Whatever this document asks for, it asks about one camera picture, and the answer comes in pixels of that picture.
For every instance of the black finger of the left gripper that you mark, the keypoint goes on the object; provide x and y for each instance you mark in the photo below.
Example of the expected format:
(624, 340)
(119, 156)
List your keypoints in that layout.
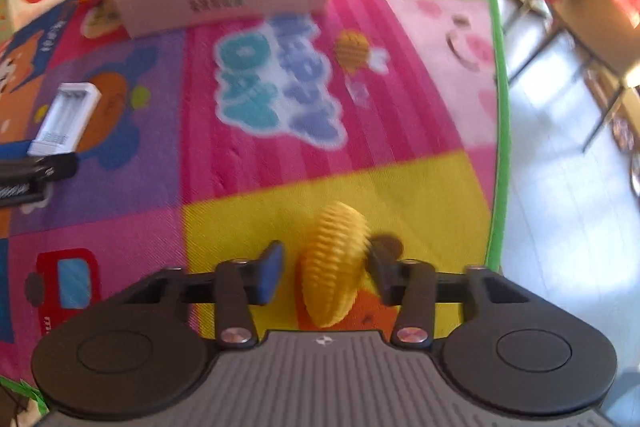
(25, 181)

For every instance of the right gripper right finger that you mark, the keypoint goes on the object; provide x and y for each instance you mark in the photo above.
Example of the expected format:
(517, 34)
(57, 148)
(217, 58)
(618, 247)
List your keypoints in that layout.
(409, 285)

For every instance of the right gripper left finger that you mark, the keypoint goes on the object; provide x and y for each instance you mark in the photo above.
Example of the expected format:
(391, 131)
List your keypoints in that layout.
(240, 284)

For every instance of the white battery charger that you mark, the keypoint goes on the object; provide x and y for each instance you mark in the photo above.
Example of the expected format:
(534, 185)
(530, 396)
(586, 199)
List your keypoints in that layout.
(66, 120)

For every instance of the yellow ribbed corn toy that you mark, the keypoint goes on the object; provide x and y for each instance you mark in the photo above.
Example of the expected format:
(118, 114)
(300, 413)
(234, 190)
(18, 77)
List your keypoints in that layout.
(333, 263)

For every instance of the colourful cartoon play mat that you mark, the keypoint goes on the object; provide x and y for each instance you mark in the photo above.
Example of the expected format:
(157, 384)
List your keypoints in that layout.
(211, 141)

